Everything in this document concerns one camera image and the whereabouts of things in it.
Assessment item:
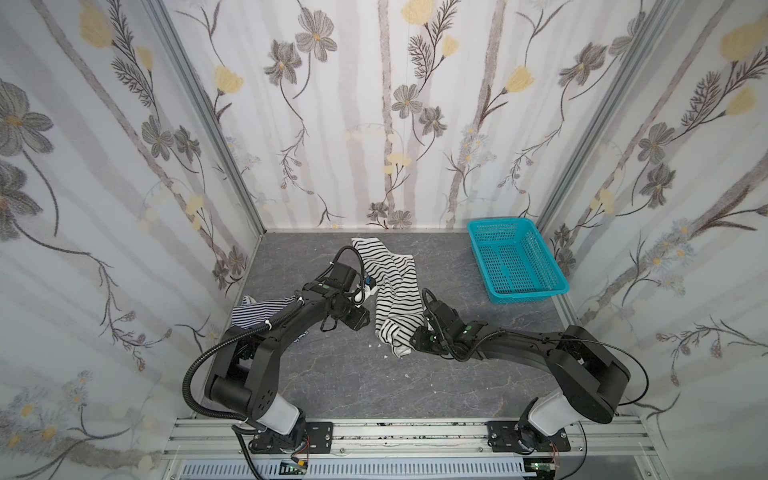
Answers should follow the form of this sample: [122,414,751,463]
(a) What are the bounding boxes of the white slotted cable duct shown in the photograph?
[179,458,532,480]

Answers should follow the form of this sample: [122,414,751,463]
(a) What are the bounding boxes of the green circuit board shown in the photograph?
[524,459,557,480]
[279,458,308,476]

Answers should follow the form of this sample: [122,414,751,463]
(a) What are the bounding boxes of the green circuit board right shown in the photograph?
[524,459,557,480]

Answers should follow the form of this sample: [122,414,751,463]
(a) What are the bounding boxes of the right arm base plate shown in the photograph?
[486,421,571,456]

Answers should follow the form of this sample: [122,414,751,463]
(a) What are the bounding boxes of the teal plastic basket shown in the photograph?
[467,217,570,304]

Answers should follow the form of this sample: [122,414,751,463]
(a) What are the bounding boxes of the aluminium corner post right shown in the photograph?
[536,0,681,232]

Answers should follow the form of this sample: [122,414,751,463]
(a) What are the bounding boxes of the aluminium corner post left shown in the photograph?
[142,0,267,240]

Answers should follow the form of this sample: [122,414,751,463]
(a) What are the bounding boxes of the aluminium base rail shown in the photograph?
[161,416,657,460]

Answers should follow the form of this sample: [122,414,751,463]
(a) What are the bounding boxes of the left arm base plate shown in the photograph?
[245,421,334,455]

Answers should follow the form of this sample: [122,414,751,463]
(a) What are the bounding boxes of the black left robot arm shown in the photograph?
[181,245,370,450]

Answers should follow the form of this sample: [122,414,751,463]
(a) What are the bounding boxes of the blue white striped tank top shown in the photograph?
[230,295,298,329]

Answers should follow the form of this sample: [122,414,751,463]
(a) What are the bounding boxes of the black white striped tank top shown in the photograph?
[351,238,425,358]

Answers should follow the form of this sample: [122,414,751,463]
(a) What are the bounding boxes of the aluminium corner post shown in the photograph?
[142,0,267,240]
[536,0,681,232]

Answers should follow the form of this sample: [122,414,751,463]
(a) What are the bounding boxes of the green circuit board left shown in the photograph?
[279,458,308,476]

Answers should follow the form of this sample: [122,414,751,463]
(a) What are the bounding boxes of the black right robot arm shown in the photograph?
[410,288,650,455]

